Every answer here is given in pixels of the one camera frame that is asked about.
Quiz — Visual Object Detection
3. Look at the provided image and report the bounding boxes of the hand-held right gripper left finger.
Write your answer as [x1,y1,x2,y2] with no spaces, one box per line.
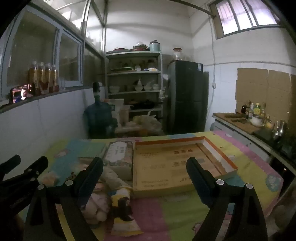
[23,157,104,241]

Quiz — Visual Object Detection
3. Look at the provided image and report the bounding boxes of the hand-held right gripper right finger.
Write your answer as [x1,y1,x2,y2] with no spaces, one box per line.
[186,157,269,241]

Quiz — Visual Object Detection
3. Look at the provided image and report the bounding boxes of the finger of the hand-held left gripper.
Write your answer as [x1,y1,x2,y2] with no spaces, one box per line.
[0,155,21,174]
[9,156,48,184]

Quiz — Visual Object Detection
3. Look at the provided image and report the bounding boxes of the white patterned socks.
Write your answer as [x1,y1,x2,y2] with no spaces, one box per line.
[99,166,133,193]

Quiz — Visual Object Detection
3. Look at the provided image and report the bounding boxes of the cream plush toy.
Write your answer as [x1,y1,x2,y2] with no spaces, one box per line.
[87,191,111,224]

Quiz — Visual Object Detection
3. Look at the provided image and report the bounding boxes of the orange-rimmed cardboard box tray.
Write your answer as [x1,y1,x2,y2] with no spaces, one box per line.
[133,136,238,198]

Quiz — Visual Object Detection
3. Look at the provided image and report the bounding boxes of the yellow cartoon print sock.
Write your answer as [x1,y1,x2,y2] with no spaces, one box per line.
[110,187,144,235]

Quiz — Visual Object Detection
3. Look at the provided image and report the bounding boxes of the peach soft item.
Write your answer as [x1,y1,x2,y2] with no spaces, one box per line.
[43,173,61,186]

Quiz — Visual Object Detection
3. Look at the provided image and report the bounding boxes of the floral tissue pack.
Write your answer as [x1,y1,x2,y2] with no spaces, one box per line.
[102,142,134,181]

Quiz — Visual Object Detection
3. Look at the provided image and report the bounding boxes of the cartoon play mat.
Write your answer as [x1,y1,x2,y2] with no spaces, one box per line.
[18,131,285,241]

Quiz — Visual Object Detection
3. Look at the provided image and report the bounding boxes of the blue water jug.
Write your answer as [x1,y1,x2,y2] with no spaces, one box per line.
[84,97,116,139]

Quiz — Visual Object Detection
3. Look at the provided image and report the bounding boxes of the white sack with green label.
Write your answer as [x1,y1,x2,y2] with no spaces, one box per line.
[108,99,125,127]

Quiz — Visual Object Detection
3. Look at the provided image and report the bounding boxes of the translucent plastic container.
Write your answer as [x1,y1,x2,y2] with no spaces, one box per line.
[120,105,133,124]

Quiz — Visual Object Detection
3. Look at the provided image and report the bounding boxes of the kitchen counter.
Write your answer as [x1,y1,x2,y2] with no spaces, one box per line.
[212,112,296,177]

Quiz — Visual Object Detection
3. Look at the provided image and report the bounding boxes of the clear plastic bag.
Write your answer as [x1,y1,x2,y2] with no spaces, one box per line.
[132,114,163,136]

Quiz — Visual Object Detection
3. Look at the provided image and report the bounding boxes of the wooden cutting board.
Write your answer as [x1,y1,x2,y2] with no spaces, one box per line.
[219,113,260,135]

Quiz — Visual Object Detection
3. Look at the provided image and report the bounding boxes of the black water pump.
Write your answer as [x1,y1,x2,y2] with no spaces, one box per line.
[92,82,101,99]

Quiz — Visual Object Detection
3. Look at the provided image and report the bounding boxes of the white bowl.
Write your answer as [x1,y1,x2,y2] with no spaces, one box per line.
[251,115,265,127]

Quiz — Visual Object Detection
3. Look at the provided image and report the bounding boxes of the dark refrigerator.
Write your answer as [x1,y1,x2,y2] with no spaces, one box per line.
[167,60,204,135]

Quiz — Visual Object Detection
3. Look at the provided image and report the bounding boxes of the metal storage shelf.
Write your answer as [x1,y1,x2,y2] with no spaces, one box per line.
[105,51,163,130]

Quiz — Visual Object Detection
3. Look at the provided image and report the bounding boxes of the row of condiment bottles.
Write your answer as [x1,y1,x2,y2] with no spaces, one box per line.
[241,100,270,119]

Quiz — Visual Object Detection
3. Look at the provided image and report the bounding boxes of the steel kettle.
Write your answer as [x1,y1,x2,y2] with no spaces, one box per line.
[273,120,287,141]

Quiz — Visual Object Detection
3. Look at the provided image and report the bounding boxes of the sliding glass window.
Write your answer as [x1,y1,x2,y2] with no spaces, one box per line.
[0,5,84,100]

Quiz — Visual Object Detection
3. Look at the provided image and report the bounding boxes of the pot with glass lid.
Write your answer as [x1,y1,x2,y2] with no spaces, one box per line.
[133,42,149,51]

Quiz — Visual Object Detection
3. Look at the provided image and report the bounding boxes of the teal enamel container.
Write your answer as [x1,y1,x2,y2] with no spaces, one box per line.
[149,40,161,52]

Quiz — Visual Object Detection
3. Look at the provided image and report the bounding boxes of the barred window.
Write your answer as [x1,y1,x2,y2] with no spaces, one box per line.
[209,0,284,39]

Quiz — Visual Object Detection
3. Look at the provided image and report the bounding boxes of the metal pipe rod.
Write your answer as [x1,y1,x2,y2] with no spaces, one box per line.
[185,0,217,18]

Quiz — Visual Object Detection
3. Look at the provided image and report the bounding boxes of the cardboard wall sheet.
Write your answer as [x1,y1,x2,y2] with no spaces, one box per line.
[235,68,296,123]

